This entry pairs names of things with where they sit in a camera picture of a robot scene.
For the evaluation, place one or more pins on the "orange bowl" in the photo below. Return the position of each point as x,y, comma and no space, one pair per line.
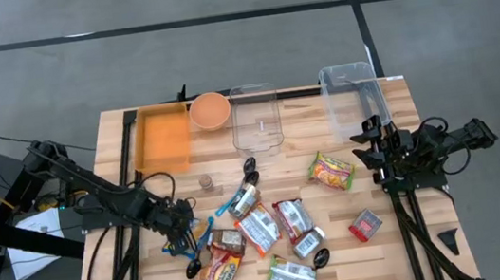
209,111

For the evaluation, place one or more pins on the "orange plastic tray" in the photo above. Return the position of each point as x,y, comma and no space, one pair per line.
161,141

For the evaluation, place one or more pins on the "blue ramen packet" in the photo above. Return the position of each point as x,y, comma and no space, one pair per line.
201,231

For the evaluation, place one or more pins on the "silver seasoning wrapper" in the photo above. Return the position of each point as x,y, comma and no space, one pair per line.
230,239

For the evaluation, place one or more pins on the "green yellow ramen packet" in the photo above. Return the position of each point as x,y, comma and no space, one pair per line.
331,171

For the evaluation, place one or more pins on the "small brown spice jar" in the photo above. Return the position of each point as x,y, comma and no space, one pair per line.
206,182

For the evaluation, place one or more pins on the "black computer case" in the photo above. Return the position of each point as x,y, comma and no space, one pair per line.
1,180

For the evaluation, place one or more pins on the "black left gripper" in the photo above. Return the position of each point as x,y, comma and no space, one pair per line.
178,216

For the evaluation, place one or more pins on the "large clear plastic bin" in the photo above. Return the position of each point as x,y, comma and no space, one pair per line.
350,99

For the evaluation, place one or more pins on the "small red box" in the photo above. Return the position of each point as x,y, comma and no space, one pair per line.
365,225

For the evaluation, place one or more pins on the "red yellow ramen packet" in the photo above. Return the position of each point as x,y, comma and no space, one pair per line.
221,275

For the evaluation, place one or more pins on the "spice jar with white lid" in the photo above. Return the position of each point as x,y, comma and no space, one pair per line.
308,244

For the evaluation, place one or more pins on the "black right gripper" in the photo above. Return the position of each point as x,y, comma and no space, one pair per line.
392,149

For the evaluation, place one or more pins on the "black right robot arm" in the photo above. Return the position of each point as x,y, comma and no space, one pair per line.
474,134

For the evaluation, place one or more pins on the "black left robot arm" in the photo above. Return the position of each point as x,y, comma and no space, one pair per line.
93,184

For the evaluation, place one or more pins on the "white paper sheets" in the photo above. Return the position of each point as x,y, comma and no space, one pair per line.
34,252

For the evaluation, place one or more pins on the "small clear plastic bin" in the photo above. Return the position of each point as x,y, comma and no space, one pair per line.
257,124

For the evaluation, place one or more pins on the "orange ramen packet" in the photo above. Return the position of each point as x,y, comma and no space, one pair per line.
258,230

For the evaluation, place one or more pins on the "black plastic wedge mount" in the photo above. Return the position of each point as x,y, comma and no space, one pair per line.
451,242

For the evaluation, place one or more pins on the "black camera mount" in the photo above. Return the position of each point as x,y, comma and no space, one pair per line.
183,94

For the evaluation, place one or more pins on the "spice jar with tan lid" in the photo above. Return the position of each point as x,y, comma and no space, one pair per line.
244,202

